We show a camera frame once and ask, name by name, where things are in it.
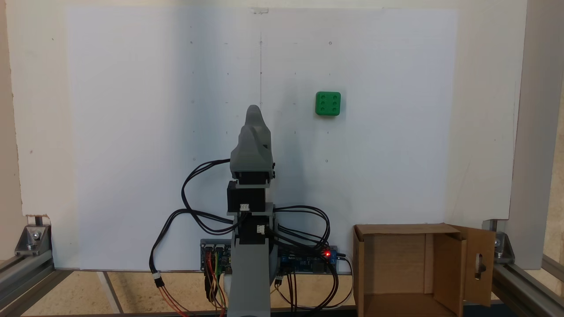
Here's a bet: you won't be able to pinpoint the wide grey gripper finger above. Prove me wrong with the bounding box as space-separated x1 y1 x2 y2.
237 125 272 148

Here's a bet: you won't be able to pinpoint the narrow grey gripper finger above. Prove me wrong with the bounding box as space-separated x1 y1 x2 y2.
245 105 265 126

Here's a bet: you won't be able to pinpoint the green die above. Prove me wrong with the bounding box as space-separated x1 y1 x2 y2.
315 91 341 117

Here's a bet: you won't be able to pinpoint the blue circuit board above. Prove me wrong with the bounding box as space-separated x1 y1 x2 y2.
200 239 339 274

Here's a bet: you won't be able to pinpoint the white paper sheet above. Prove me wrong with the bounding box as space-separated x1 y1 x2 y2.
66 7 458 271

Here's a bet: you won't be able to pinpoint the brown cardboard box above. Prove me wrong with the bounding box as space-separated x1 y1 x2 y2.
352 223 496 317

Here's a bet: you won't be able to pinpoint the white base board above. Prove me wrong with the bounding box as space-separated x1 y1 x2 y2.
5 0 528 270

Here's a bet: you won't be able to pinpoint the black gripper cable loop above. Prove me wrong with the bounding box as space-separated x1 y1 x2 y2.
181 159 235 234

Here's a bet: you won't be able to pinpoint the long black motor cable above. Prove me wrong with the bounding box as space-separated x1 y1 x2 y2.
270 205 331 252

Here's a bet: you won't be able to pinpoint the coloured jumper wires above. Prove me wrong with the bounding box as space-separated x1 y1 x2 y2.
204 250 229 317

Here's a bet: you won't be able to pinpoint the black cable with white connector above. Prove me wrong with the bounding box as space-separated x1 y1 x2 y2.
149 209 235 288

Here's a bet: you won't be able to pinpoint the metal corner bracket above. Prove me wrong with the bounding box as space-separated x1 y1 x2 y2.
482 219 515 264
15 225 52 257

